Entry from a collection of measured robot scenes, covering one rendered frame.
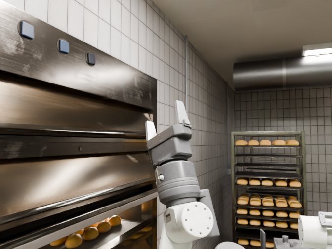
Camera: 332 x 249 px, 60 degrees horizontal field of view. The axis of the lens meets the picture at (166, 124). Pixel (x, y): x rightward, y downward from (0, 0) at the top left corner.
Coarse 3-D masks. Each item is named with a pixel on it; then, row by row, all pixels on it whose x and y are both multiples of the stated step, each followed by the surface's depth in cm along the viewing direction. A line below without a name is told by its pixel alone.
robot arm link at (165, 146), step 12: (168, 132) 62; (180, 132) 61; (156, 144) 65; (168, 144) 62; (180, 144) 61; (156, 156) 64; (168, 156) 61; (180, 156) 61; (156, 168) 61; (168, 168) 59; (180, 168) 59; (192, 168) 60; (156, 180) 61; (168, 180) 58; (180, 180) 58
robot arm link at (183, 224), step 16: (160, 192) 59; (176, 192) 57; (192, 192) 57; (208, 192) 62; (176, 208) 56; (192, 208) 54; (208, 208) 55; (176, 224) 54; (192, 224) 52; (208, 224) 53; (176, 240) 58; (192, 240) 55
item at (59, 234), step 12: (156, 192) 151; (108, 204) 132; (132, 204) 126; (72, 216) 111; (96, 216) 102; (108, 216) 108; (36, 228) 96; (72, 228) 90; (0, 240) 85; (36, 240) 77; (48, 240) 81
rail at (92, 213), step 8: (144, 192) 139; (152, 192) 147; (120, 200) 121; (128, 200) 124; (104, 208) 107; (112, 208) 112; (80, 216) 94; (88, 216) 98; (56, 224) 85; (64, 224) 87; (72, 224) 90; (32, 232) 77; (40, 232) 79; (48, 232) 81; (8, 240) 71; (16, 240) 72; (24, 240) 74; (32, 240) 76; (0, 248) 67; (8, 248) 69
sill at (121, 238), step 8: (144, 224) 175; (128, 232) 160; (136, 232) 160; (144, 232) 169; (112, 240) 147; (120, 240) 147; (128, 240) 152; (104, 248) 136; (112, 248) 137; (120, 248) 144
